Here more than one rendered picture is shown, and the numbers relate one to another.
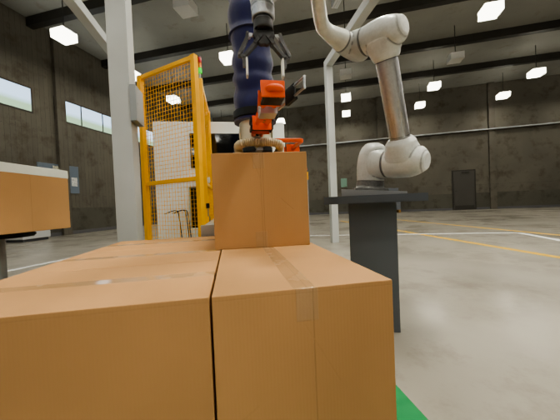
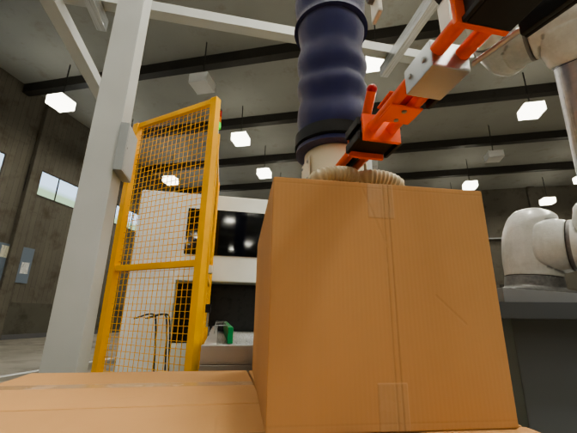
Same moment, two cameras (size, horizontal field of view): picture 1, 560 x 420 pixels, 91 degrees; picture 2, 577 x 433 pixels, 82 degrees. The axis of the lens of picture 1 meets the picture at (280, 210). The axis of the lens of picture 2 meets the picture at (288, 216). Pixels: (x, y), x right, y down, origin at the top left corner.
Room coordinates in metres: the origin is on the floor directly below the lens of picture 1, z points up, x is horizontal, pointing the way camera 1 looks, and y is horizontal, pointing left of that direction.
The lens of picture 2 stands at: (0.61, 0.26, 0.71)
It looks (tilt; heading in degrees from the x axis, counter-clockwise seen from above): 17 degrees up; 359
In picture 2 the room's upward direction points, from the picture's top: 1 degrees clockwise
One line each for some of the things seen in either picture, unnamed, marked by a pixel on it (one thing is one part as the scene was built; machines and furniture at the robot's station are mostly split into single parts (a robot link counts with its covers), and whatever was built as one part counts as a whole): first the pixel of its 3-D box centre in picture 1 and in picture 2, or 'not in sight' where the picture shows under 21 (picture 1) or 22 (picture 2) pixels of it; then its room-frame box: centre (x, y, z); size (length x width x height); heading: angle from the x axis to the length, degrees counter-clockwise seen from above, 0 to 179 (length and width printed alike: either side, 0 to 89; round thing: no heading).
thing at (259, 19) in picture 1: (263, 32); not in sight; (1.07, 0.03, 1.37); 0.08 x 0.07 x 0.09; 99
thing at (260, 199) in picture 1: (258, 201); (338, 301); (1.46, 0.11, 0.74); 0.60 x 0.40 x 0.40; 6
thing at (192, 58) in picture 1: (170, 175); (154, 256); (2.71, 1.05, 1.05); 0.87 x 0.10 x 2.10; 62
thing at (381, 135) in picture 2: (261, 125); (373, 138); (1.23, 0.07, 1.07); 0.10 x 0.08 x 0.06; 100
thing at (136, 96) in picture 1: (137, 106); (125, 153); (2.42, 1.20, 1.62); 0.20 x 0.05 x 0.30; 10
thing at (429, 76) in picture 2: (267, 110); (435, 71); (1.02, 0.03, 1.07); 0.07 x 0.07 x 0.04; 10
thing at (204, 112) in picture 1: (208, 181); (207, 272); (3.52, 0.89, 1.05); 1.17 x 0.10 x 2.10; 10
